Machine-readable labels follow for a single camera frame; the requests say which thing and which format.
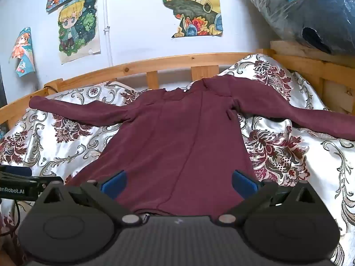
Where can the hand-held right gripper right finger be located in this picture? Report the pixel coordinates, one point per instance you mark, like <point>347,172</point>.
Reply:
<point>244,185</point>

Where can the white wall pipe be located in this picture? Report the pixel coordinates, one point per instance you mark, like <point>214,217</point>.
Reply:
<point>107,33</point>

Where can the cartoon child wall poster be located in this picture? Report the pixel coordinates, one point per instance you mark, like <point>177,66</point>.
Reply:
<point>77,27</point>

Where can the wooden bed frame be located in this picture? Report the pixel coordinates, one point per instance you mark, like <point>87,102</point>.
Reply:
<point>166,63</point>

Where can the small torn cartoon poster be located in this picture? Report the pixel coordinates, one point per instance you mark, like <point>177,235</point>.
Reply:
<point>23,52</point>

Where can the white floral satin blanket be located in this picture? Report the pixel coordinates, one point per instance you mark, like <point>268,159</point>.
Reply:
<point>280,149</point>

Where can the colourful landscape wall poster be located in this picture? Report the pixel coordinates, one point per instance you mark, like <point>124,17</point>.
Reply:
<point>194,8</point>

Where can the maroon long-sleeved sweater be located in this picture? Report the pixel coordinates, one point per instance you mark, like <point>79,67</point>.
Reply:
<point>177,149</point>

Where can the plastic-wrapped dark blue plush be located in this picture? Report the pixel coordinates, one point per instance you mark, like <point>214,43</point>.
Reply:
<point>319,8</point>

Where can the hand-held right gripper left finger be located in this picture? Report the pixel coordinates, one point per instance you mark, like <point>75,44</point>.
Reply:
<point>114,185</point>

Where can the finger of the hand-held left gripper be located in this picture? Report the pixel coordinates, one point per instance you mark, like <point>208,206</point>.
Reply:
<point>50,183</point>

